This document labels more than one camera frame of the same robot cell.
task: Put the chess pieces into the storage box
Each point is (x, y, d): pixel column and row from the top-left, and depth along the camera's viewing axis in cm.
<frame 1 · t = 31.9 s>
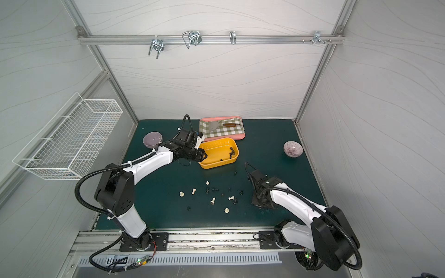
left hand: (205, 156, 89), fingers open
right hand: (258, 202, 84), fingers closed
yellow plastic storage box: (219, 152, 107), on the table
pink tray: (237, 136, 113), on the table
green checkered cloth: (222, 130, 117), on the table
spatula with wooden handle: (214, 125, 120), on the table
purple bowl left: (151, 139, 108), point 4 cm above the table
pink patterned bowl right: (292, 149, 106), point 2 cm above the table
white chess pawn far left: (181, 194, 88), on the table
white chess piece lying left: (194, 189, 90), on the table
white chess pawn upper: (207, 183, 92), on the table
white chess piece centre: (212, 202, 86), on the table
white chess piece lying right: (231, 198, 87), on the table
white chess pawn lower: (226, 210, 83), on the table
black chess piece centre: (207, 190, 90), on the table
black chess piece lying centre: (213, 189, 90), on the table
black chess pawn upper: (235, 172, 98), on the table
dark chess piece tall: (232, 152, 106), on the table
black chess piece in box: (230, 154, 105), on the table
black chess piece right: (241, 193, 90), on the table
black chess piece near white: (235, 201, 84), point 2 cm above the table

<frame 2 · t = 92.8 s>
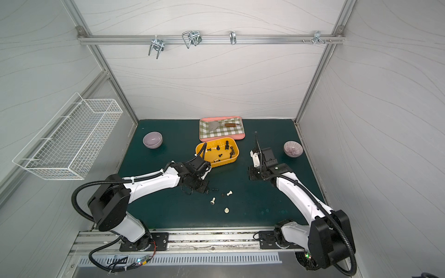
left hand: (206, 188, 85), fingers open
right hand: (250, 170, 85), fingers closed
white chess piece lying right: (230, 193, 89), on the table
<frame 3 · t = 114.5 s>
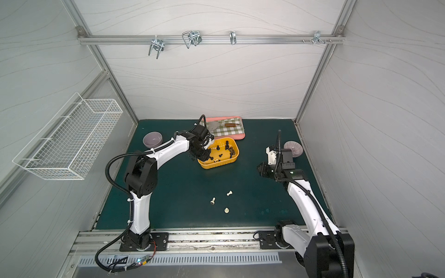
left hand: (206, 157, 94), fingers open
right hand: (259, 166, 83), fingers closed
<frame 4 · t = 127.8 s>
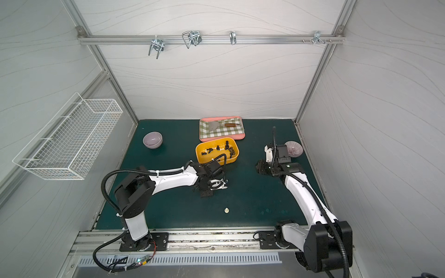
left hand: (209, 190, 88), fingers closed
right hand: (260, 165, 84), fingers open
